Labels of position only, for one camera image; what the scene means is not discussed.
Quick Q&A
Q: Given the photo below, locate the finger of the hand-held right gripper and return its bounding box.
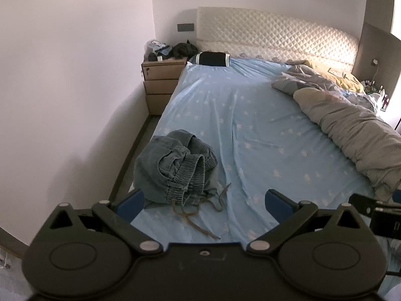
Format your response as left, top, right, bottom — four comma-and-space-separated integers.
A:
348, 190, 401, 215

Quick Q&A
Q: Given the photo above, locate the grey duvet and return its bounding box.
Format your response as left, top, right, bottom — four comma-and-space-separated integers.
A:
271, 64, 401, 192

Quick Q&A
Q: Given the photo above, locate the clear plastic bag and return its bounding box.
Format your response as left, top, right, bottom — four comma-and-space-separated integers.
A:
144, 39, 175, 60

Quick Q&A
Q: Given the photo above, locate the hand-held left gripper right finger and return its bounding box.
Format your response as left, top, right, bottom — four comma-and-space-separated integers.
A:
247, 189, 364, 255

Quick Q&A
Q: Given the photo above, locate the bed with light blue sheet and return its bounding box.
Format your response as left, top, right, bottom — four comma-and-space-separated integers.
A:
109, 57, 401, 292

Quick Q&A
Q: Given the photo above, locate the grey headboard side panel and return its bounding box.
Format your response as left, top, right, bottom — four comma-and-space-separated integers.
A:
352, 23, 401, 132

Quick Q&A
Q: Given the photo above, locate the white quilted headboard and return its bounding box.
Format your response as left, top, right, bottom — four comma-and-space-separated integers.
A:
196, 6, 359, 68

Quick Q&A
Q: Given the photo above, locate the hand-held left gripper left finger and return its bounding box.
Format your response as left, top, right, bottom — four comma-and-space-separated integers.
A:
48, 191, 164, 256

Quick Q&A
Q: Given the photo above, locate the cluster of small bottles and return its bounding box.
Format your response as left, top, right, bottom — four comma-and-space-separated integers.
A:
363, 80, 391, 111

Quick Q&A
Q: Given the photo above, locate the wooden nightstand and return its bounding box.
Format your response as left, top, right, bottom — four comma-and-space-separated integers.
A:
141, 57, 188, 116

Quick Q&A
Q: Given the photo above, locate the yellow pillow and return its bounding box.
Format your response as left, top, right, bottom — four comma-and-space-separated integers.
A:
302, 59, 366, 93

